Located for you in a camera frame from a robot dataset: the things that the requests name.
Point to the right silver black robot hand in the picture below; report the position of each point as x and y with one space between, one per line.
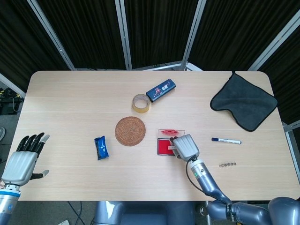
186 147

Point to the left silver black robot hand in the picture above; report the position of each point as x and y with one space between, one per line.
21 166

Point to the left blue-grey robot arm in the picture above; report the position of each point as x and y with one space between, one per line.
8 201

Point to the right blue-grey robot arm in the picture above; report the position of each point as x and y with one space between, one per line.
211 185

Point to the red ink pad clear lid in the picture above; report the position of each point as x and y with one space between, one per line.
164 147

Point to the white blue-capped marker pen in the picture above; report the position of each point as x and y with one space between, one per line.
226 140

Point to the round woven brown coaster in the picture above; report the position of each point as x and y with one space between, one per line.
130 131

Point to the yellow adhesive tape roll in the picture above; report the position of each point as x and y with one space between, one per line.
140 109

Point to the dark blue printed case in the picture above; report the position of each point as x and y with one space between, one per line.
160 90

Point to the black round knob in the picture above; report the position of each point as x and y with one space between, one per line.
203 210

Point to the black yellow floor equipment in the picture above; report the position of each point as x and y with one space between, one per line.
9 100

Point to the dark grey microfibre cloth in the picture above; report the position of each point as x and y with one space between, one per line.
246 103

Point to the blue-grey robot torso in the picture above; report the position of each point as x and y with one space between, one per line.
140 213

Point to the blue snack packet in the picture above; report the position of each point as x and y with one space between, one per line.
102 148

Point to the grey metal table leg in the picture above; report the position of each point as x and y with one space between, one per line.
290 140

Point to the black pleated curtain panel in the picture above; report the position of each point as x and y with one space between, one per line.
159 28
234 28
288 70
18 35
89 30

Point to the grey metal screen post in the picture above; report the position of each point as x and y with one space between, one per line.
124 35
276 43
52 35
11 87
193 35

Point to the grey screen base rail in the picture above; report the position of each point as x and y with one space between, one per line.
159 66

